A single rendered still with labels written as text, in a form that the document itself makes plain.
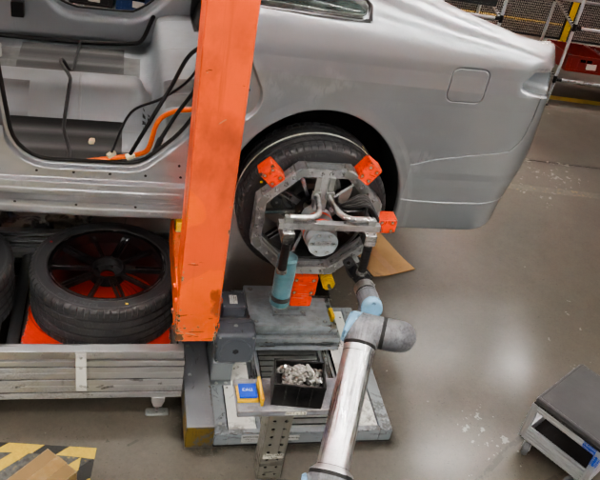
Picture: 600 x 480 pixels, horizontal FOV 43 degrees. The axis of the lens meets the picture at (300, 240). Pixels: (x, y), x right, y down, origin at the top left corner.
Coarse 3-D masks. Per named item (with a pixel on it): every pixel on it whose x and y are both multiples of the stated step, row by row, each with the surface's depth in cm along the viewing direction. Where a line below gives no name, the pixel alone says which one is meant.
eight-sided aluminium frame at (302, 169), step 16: (288, 176) 311; (304, 176) 311; (320, 176) 312; (336, 176) 314; (352, 176) 315; (256, 192) 317; (272, 192) 313; (368, 192) 321; (256, 208) 316; (256, 224) 321; (256, 240) 326; (272, 256) 333; (336, 256) 344; (352, 256) 340; (304, 272) 341; (320, 272) 343
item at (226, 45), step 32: (224, 0) 225; (256, 0) 227; (224, 32) 231; (224, 64) 237; (224, 96) 244; (192, 128) 255; (224, 128) 250; (192, 160) 255; (224, 160) 257; (192, 192) 263; (224, 192) 265; (192, 224) 270; (224, 224) 273; (192, 256) 279; (224, 256) 281; (192, 288) 287; (192, 320) 297
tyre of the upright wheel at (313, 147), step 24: (264, 144) 326; (288, 144) 318; (312, 144) 315; (336, 144) 319; (360, 144) 336; (240, 168) 333; (288, 168) 317; (240, 192) 324; (384, 192) 335; (240, 216) 328
